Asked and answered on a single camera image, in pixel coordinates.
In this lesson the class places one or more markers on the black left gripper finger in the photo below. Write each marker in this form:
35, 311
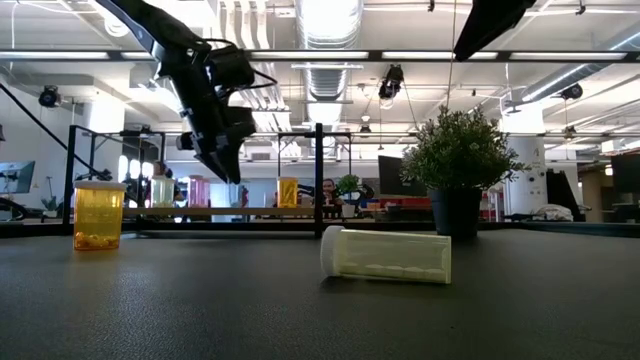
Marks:
240, 135
215, 160

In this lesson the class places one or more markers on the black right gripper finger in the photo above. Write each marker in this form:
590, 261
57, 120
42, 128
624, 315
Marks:
492, 20

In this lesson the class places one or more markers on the orange pill bottle white cap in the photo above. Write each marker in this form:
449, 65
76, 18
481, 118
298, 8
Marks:
287, 195
99, 220

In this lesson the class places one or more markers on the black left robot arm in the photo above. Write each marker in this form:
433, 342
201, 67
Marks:
150, 25

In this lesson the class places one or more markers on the person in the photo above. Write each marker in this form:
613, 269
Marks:
160, 167
328, 189

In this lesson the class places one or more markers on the black ceiling spotlight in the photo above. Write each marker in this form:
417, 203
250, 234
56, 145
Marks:
571, 91
391, 82
50, 96

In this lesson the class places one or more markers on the small plant white pot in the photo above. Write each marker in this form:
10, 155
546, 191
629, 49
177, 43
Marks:
348, 182

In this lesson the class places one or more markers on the artificial green plant black pot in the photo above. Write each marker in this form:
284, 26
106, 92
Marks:
457, 150

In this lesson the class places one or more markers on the black table mat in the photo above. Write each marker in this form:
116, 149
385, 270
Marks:
200, 310

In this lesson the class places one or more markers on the black computer monitor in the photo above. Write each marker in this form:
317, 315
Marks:
395, 175
625, 175

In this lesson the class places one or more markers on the black covered object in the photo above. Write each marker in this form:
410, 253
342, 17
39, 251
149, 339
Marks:
562, 190

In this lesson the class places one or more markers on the white cloth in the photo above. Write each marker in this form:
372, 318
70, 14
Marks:
552, 212

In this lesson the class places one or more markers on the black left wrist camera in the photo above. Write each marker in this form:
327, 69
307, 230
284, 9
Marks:
232, 67

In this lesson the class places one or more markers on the wooden shelf black metal frame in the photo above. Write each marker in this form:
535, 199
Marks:
260, 211

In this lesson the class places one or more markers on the wall screen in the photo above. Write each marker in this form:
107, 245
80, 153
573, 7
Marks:
17, 176

